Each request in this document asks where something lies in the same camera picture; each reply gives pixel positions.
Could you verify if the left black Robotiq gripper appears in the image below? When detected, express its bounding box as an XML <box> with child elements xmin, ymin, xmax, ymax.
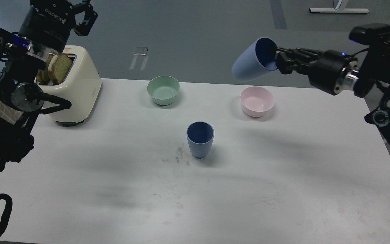
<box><xmin>18</xmin><ymin>0</ymin><xmax>98</xmax><ymax>53</ymax></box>

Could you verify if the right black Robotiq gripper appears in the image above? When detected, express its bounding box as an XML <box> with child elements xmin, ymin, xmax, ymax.
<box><xmin>276</xmin><ymin>47</ymin><xmax>358</xmax><ymax>96</ymax></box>

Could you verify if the blue cup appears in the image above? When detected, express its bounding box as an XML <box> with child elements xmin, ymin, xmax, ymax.
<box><xmin>232</xmin><ymin>37</ymin><xmax>278</xmax><ymax>82</ymax></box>
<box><xmin>186</xmin><ymin>121</ymin><xmax>215</xmax><ymax>159</ymax></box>

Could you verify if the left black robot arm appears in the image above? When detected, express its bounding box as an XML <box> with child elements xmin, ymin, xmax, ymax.
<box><xmin>0</xmin><ymin>0</ymin><xmax>98</xmax><ymax>237</ymax></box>

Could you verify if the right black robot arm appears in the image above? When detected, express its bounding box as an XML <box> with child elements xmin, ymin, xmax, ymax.
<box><xmin>271</xmin><ymin>23</ymin><xmax>390</xmax><ymax>145</ymax></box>

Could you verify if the toast slice front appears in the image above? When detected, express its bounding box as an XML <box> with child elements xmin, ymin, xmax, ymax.
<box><xmin>47</xmin><ymin>54</ymin><xmax>72</xmax><ymax>85</ymax></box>

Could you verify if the toast slice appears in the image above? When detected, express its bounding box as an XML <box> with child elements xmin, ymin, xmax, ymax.
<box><xmin>36</xmin><ymin>54</ymin><xmax>54</xmax><ymax>85</ymax></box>
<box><xmin>47</xmin><ymin>54</ymin><xmax>72</xmax><ymax>85</ymax></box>

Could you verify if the white desk foot bar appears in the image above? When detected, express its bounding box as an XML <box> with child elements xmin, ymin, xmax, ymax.
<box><xmin>309</xmin><ymin>0</ymin><xmax>369</xmax><ymax>14</ymax></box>

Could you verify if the pink bowl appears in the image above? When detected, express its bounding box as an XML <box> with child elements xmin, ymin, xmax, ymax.
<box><xmin>239</xmin><ymin>86</ymin><xmax>276</xmax><ymax>118</ymax></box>

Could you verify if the cream toaster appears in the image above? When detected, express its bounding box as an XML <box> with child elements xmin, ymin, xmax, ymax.
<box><xmin>39</xmin><ymin>46</ymin><xmax>102</xmax><ymax>126</ymax></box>

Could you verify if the toast slice back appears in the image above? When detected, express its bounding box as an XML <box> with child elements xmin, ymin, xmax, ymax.
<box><xmin>36</xmin><ymin>54</ymin><xmax>54</xmax><ymax>85</ymax></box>

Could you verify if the green bowl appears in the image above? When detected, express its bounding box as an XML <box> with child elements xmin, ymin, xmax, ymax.
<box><xmin>147</xmin><ymin>76</ymin><xmax>180</xmax><ymax>106</ymax></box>

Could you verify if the beige checkered cloth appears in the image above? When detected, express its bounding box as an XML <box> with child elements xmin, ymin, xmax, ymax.
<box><xmin>0</xmin><ymin>100</ymin><xmax>23</xmax><ymax>124</ymax></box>

